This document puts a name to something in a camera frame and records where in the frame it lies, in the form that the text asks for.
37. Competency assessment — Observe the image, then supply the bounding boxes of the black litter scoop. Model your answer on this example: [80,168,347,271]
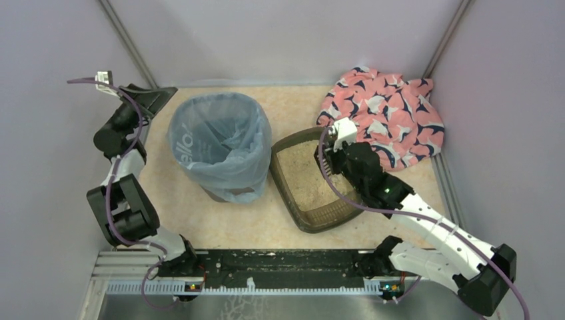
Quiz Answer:
[313,144,333,176]

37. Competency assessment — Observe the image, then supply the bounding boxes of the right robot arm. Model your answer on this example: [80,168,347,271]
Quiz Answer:
[314,143,519,317]

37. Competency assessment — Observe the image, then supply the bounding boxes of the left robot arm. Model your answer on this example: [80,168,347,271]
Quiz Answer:
[87,84,205,277]

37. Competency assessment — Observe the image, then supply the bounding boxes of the brown litter box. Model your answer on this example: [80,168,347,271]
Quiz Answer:
[270,127,362,233]

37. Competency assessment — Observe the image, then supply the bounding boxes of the pink patterned cloth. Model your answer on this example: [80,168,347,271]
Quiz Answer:
[316,66,445,171]

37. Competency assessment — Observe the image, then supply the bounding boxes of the blue-lined trash bin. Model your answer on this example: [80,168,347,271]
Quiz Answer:
[167,92,272,204]

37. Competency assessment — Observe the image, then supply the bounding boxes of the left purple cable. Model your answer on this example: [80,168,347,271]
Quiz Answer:
[67,78,177,310]

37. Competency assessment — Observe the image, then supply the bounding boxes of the purple cable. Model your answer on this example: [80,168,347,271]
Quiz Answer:
[67,78,177,310]
[316,125,530,320]

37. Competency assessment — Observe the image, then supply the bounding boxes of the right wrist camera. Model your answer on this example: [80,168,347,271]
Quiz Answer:
[329,118,358,152]

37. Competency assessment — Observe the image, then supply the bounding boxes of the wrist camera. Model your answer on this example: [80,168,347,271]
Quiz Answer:
[329,118,358,152]
[95,70,118,97]

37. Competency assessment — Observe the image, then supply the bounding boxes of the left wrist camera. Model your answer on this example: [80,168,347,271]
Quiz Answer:
[95,70,118,97]

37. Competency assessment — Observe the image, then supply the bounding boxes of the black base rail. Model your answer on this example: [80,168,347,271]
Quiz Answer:
[92,249,417,301]

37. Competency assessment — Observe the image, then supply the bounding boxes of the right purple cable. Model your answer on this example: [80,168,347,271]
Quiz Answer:
[316,125,530,320]

